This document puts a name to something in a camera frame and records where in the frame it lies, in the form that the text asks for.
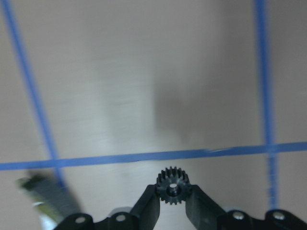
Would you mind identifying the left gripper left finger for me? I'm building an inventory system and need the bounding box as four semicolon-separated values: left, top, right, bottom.
130;184;160;230

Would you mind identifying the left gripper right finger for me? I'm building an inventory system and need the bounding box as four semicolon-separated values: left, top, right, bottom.
185;185;226;230

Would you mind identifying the olive curved brake shoe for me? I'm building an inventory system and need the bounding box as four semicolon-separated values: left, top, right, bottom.
16;174;81;224

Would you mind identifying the black bearing gear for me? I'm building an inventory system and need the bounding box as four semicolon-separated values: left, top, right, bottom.
156;166;191;205

